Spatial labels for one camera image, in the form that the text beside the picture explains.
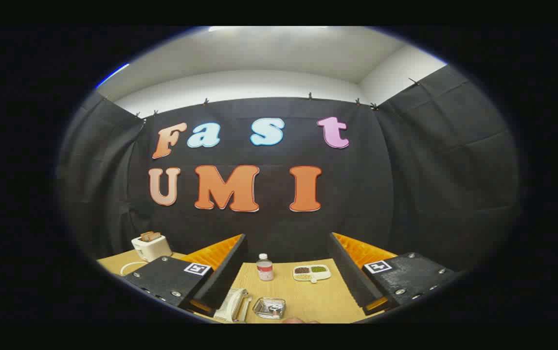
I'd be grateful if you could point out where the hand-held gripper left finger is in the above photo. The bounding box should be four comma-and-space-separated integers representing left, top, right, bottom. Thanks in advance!
121, 233, 249, 316

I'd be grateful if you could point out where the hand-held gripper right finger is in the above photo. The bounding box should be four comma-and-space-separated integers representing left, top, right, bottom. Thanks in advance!
327, 232, 457, 316

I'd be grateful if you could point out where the white wire dish rack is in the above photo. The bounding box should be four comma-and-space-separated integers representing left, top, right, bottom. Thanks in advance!
120, 262, 251, 322

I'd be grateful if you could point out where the metal wire basket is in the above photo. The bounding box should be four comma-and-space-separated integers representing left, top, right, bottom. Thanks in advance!
253, 297, 287, 320

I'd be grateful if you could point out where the white divided snack dish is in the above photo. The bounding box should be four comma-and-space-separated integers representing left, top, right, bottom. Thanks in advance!
292, 264, 332, 283

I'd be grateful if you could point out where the clear bottle red label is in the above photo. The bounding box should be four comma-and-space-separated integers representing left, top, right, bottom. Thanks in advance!
256, 253, 274, 281

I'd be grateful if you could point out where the white toaster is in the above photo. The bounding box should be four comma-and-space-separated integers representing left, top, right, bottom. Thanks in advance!
131, 232, 173, 263

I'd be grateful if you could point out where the row of small black clips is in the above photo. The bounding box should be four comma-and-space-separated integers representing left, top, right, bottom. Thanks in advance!
134, 78, 420, 120

